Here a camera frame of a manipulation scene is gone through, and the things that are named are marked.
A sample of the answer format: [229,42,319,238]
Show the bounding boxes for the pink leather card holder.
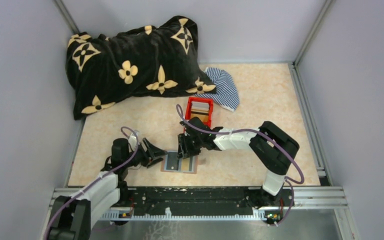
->
[160,151,198,174]

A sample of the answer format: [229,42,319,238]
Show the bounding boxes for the red plastic bin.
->
[184,96,214,128]

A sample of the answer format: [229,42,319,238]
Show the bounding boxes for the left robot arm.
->
[43,137,168,240]

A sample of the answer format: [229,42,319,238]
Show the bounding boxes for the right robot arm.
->
[177,117,300,201]

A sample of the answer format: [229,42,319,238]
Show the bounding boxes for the grey cards in bin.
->
[190,101,210,113]

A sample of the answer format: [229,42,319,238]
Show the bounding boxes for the blue striped cloth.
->
[194,67,240,112]

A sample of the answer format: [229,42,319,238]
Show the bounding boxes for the black floral blanket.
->
[65,15,218,120]

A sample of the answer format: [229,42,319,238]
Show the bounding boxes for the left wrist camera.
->
[128,130,140,151]

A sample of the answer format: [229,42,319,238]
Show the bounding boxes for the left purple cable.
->
[42,126,141,240]

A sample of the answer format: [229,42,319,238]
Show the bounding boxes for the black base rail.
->
[113,186,294,217]

